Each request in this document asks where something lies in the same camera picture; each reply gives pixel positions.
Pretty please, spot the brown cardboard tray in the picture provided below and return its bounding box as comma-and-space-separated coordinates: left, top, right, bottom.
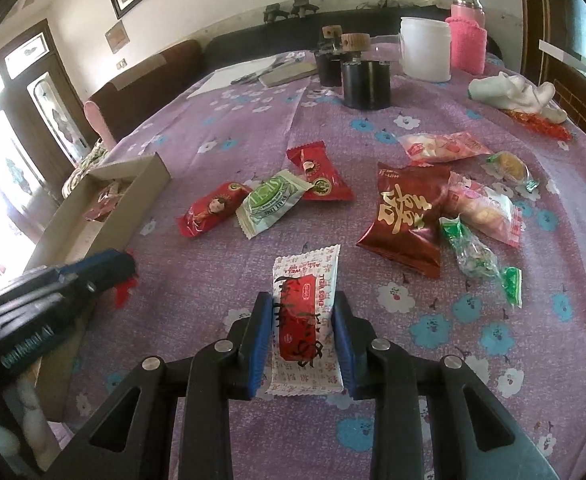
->
26, 154, 171, 270

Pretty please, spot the red shiny wrapper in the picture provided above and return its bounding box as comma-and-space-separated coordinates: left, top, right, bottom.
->
504, 110, 573, 142

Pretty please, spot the white red snack packet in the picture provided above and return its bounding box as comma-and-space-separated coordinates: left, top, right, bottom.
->
267, 245, 343, 396

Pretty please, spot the clear yellow pastry packet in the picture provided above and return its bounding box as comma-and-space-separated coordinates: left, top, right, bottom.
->
486, 151, 539, 193

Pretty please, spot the red snack in tray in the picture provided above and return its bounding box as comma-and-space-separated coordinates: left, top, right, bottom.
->
84, 180, 130, 222

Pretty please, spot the white crumpled cloth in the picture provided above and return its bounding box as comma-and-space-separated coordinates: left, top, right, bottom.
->
468, 72, 567, 125

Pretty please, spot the wooden glass door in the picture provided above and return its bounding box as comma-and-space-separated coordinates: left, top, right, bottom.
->
0, 18, 99, 196

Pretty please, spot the purple floral tablecloth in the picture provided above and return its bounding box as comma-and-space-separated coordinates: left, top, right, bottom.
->
63, 72, 586, 479

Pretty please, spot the grey notebook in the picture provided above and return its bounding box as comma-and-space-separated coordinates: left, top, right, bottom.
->
258, 62, 317, 88

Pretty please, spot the red cartoon snack packet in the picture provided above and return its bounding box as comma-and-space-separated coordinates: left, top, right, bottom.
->
177, 182, 251, 238

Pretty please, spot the patterned blanket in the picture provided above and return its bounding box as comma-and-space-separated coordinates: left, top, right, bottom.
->
61, 141, 109, 198

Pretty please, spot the black canister front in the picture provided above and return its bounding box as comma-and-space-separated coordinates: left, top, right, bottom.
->
341, 32, 392, 110

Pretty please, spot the green white snack packet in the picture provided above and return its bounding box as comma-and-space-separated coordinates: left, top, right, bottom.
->
235, 170, 313, 240

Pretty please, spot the white paper sheet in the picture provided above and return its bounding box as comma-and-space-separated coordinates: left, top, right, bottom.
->
186, 55, 277, 99

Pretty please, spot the brown armchair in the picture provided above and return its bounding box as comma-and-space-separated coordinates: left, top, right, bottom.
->
84, 39, 204, 150

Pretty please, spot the black sofa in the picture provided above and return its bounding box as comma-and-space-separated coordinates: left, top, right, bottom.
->
203, 5, 504, 76

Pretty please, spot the pink white snack packet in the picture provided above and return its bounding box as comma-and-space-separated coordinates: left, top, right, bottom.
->
399, 131, 492, 164
444, 171, 522, 248

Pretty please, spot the white plastic jar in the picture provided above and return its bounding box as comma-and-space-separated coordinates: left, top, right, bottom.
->
399, 16, 451, 82

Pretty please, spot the pink knitted-sleeve bottle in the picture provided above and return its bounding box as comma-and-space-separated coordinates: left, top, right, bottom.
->
446, 0, 488, 76

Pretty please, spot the black canister rear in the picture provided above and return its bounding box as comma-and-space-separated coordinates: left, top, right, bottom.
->
314, 25, 343, 88

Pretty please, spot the black canister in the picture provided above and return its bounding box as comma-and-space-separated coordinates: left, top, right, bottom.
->
341, 32, 392, 110
314, 25, 343, 88

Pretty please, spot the dark red gold snack bag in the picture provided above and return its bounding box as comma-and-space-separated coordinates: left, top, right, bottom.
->
357, 162, 450, 278

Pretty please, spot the small wall plaque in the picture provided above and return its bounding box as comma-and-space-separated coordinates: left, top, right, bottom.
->
104, 21, 130, 54

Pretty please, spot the green clear candy packet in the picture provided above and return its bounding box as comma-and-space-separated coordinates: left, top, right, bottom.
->
439, 217, 523, 308

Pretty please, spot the red green-logo snack packet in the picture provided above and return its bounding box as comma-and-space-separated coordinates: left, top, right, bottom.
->
287, 141, 355, 202

